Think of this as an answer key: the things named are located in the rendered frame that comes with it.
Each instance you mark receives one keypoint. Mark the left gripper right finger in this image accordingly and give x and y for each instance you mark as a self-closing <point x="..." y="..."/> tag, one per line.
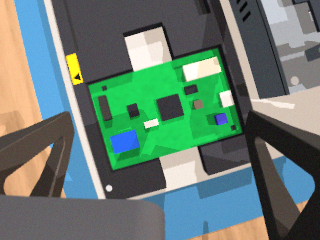
<point x="279" y="209"/>

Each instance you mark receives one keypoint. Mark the green circuit board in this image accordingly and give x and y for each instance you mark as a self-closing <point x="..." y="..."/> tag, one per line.
<point x="165" y="109"/>

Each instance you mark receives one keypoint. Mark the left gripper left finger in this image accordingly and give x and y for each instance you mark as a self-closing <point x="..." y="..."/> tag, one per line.
<point x="18" y="147"/>

